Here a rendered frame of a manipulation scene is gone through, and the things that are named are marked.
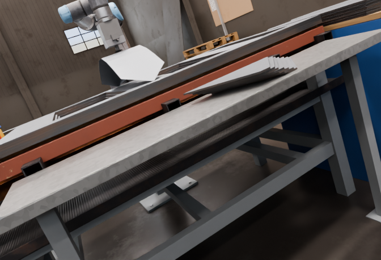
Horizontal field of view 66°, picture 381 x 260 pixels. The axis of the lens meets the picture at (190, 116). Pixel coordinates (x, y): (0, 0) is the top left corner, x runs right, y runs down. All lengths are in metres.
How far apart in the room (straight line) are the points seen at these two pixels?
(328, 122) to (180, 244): 0.83
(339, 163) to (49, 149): 1.23
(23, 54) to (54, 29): 1.47
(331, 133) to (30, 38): 12.18
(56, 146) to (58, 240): 0.28
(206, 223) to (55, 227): 0.59
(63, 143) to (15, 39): 12.06
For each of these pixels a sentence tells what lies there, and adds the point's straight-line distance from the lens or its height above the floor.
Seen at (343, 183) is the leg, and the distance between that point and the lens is 1.61.
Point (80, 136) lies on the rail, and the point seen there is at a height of 0.78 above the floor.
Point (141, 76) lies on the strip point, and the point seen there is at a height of 0.88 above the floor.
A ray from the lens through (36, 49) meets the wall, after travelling 12.88.
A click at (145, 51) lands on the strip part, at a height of 0.96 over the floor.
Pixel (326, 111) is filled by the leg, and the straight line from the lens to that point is 1.45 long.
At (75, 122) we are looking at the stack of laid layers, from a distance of 0.95.
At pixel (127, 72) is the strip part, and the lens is 1.13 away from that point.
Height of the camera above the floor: 0.92
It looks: 13 degrees down
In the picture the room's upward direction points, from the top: 21 degrees counter-clockwise
